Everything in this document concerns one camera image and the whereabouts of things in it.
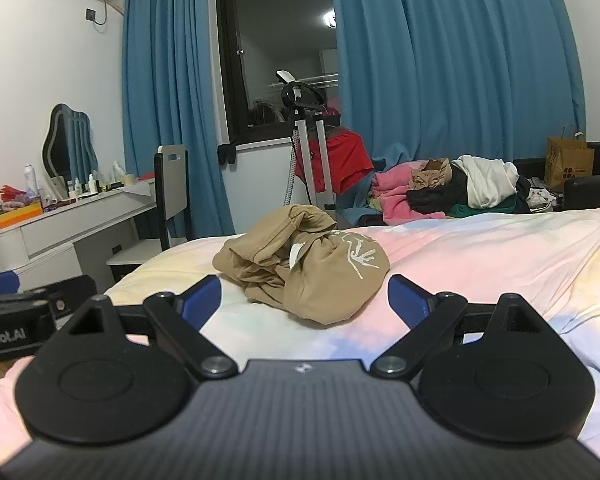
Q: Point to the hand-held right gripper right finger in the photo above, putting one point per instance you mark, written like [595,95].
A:
[407,300]

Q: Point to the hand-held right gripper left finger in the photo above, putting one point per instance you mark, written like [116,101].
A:
[205,297]

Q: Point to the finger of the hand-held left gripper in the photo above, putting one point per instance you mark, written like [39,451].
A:
[72,290]
[0,284]

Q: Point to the tan polo shirt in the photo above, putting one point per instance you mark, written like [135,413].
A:
[310,270]

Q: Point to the pink clothes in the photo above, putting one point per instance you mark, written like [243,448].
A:
[395,195]

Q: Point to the white dressing table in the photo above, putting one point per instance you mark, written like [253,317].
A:
[65,232]

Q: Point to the orange box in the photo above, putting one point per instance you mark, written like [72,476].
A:
[12,215]

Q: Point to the white spray bottle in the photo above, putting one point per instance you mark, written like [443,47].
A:
[29,180]

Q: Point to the row of cosmetic bottles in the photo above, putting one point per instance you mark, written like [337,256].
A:
[92,182]

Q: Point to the green garment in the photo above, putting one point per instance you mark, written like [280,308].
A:
[475,211]

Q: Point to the black garment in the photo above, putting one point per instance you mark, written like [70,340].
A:
[445,195]

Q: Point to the grey backed chair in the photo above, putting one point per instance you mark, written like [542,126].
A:
[172,180]

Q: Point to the white cabinet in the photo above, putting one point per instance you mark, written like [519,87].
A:
[260,185]

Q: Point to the crumpled tan garment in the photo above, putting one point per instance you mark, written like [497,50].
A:
[432,172]

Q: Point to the wavy vanity mirror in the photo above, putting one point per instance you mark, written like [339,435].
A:
[62,145]

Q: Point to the red garment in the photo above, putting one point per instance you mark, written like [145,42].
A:
[347,160]

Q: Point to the white patterned cloth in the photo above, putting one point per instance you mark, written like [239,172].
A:
[542,199]

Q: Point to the garment steamer stand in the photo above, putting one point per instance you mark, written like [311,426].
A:
[310,160]

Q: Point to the narrow blue curtain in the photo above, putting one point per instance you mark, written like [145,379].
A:
[170,110]

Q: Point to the brown paper bag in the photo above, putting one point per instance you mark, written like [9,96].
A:
[569,160]

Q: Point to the black sofa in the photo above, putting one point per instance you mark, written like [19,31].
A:
[595,187]

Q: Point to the white drying rack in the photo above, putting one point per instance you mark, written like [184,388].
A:
[320,79]

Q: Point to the wide blue curtain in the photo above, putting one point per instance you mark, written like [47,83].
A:
[455,60]

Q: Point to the dark window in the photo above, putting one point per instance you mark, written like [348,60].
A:
[275,35]

